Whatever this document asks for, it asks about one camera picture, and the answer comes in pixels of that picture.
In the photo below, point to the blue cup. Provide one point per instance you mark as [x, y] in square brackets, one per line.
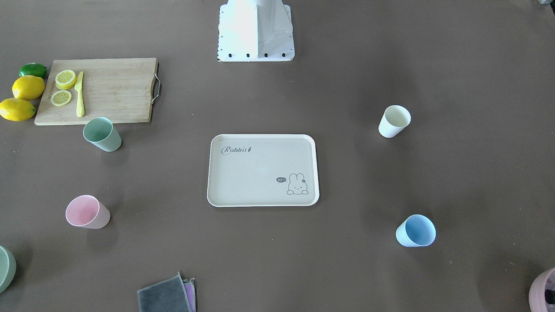
[416, 231]

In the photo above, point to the cream rabbit tray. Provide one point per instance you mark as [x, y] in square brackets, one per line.
[263, 170]

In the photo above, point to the white cup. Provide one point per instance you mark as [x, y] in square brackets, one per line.
[394, 119]

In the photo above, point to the purple cloth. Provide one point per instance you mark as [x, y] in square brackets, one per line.
[190, 287]

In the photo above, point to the bamboo cutting board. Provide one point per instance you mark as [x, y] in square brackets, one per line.
[119, 89]

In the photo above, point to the grey cloth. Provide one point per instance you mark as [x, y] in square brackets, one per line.
[166, 296]

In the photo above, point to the green cup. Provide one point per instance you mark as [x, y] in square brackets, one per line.
[101, 132]

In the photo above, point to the pink cup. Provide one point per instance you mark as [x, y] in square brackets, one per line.
[87, 212]

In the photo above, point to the yellow plastic knife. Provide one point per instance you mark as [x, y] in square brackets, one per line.
[80, 107]

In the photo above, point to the lemon slice lower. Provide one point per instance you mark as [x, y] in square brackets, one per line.
[61, 98]

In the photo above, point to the lemon slice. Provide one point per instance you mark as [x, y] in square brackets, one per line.
[65, 80]
[61, 98]

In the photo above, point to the lemon slice upper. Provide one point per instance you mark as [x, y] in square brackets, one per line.
[65, 80]

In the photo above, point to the yellow lemon upper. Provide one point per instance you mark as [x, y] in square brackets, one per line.
[28, 87]

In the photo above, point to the yellow lemon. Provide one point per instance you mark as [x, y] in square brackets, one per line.
[15, 109]
[28, 87]

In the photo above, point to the green lime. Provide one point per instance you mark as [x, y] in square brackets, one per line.
[35, 69]

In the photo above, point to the yellow lemon lower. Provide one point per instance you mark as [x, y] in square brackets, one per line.
[15, 109]

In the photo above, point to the green bowl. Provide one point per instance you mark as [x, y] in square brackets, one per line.
[7, 268]

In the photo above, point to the pink bowl with ice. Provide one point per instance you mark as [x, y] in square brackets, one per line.
[541, 293]

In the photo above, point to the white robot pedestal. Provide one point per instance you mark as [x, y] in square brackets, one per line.
[255, 31]

